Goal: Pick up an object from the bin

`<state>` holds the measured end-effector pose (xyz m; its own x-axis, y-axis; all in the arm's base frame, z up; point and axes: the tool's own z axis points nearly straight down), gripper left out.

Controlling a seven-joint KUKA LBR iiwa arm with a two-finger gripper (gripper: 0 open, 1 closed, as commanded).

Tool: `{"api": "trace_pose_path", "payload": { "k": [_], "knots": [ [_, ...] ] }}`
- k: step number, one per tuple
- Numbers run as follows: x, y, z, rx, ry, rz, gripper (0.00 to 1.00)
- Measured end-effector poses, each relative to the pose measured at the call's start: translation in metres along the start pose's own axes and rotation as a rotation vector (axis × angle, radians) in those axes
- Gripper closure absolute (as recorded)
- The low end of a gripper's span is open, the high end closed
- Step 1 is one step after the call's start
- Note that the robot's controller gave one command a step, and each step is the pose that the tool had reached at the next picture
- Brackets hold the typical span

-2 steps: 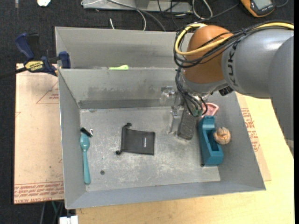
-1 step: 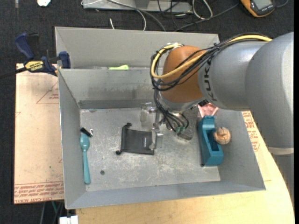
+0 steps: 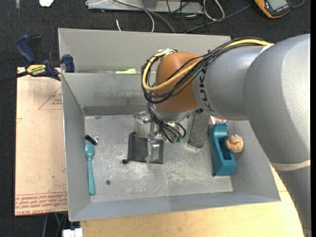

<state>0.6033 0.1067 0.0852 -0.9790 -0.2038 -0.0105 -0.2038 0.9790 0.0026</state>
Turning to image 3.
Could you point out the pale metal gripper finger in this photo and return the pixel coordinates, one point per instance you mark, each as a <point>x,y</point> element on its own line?
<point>150,152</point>
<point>156,150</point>

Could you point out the dark grey cloth pouch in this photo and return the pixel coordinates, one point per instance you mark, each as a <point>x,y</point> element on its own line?
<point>138,149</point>

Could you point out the grey flat block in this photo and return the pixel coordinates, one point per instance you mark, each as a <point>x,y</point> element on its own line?
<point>198,133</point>

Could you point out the clear glass thing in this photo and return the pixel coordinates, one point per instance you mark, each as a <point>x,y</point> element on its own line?
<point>140,126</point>

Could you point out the grey metal bin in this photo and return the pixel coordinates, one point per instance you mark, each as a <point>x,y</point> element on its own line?
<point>118,181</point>

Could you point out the pink thing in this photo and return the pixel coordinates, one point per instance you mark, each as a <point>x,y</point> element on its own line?
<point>216,120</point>

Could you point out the teal tape dispenser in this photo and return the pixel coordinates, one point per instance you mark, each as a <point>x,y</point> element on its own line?
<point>221,162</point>

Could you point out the small black clip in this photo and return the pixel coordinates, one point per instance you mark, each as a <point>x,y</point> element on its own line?
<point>90,139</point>

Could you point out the teal plastic spoon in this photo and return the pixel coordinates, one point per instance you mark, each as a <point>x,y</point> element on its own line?
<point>90,167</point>

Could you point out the light green thing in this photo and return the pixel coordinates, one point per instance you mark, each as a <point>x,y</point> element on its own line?
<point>126,71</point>

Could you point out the brown cardboard board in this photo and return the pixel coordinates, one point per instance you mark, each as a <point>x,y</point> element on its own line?
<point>39,137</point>

